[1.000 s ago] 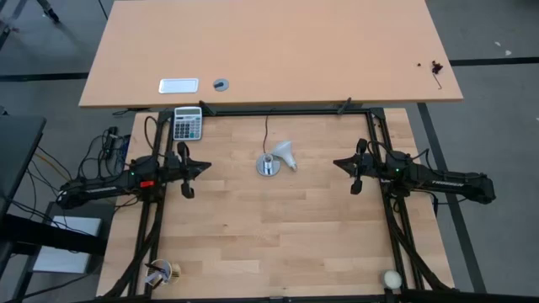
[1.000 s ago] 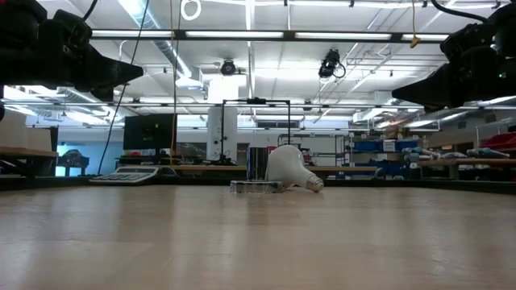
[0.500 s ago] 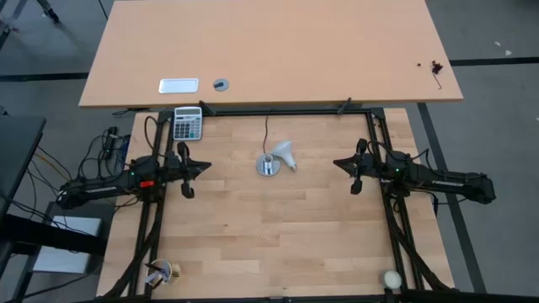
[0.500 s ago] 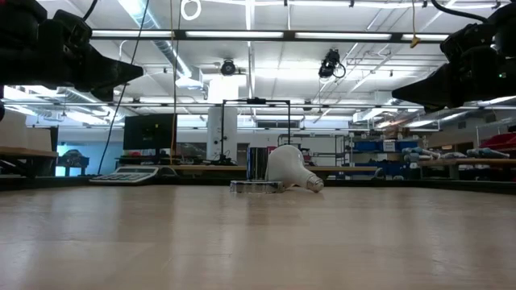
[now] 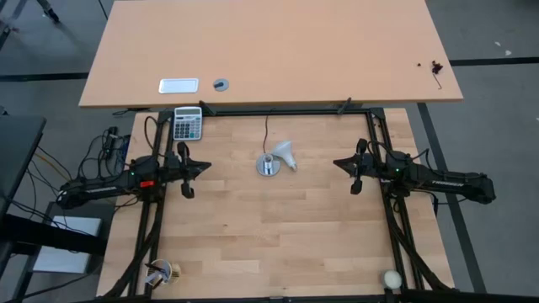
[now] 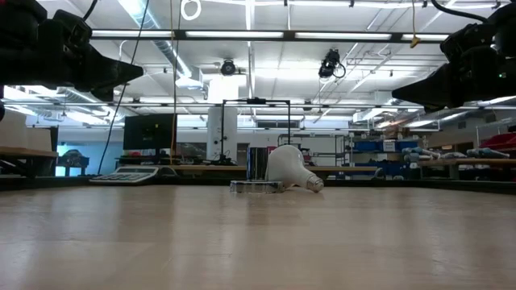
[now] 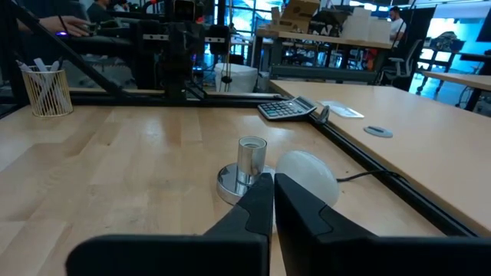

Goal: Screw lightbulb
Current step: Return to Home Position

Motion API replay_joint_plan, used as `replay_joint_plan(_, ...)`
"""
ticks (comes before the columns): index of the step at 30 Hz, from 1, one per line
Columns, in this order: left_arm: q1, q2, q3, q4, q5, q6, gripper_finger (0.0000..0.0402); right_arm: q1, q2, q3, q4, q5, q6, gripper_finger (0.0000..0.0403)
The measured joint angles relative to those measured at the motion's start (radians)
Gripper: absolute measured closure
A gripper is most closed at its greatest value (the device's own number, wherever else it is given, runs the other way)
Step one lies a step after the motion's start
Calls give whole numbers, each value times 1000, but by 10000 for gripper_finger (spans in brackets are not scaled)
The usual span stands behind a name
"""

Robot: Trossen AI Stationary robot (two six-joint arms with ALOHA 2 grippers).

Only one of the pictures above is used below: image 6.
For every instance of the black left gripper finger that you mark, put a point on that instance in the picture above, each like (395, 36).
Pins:
(109, 70)
(105, 92)

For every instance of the white reflector lightbulb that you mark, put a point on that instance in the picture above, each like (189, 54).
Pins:
(286, 165)

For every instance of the chrome lamp socket base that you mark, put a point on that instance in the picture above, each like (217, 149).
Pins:
(258, 163)

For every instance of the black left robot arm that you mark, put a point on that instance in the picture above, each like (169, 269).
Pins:
(16, 20)

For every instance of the black computer monitor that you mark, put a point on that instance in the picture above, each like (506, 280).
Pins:
(149, 131)

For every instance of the wooden workbench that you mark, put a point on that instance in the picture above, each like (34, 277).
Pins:
(463, 162)

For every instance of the red storage bin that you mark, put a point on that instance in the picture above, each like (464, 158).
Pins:
(500, 142)

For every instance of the white cardboard box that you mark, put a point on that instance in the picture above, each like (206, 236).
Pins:
(12, 131)
(39, 139)

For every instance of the blue storage bin shelf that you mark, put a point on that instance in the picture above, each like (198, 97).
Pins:
(364, 145)

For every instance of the grey desk calculator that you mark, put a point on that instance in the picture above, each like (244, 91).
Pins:
(125, 176)

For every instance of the wooden side bench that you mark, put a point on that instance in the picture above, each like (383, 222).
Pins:
(24, 152)

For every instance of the white building pillar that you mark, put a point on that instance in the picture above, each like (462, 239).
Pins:
(213, 133)

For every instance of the black tubular stand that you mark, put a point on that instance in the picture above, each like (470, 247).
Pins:
(222, 133)

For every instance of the black overhead light bar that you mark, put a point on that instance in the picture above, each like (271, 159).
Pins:
(289, 35)

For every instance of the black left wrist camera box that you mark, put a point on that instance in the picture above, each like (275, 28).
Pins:
(72, 28)

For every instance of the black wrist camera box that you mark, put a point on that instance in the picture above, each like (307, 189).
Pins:
(467, 40)
(72, 28)

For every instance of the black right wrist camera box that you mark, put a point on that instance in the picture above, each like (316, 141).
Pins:
(467, 40)

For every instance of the black vertical post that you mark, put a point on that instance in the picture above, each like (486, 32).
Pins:
(1, 108)

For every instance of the black aluminium table frame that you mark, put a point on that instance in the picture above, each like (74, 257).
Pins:
(403, 184)

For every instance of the round black overhead camera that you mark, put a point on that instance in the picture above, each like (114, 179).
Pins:
(228, 67)

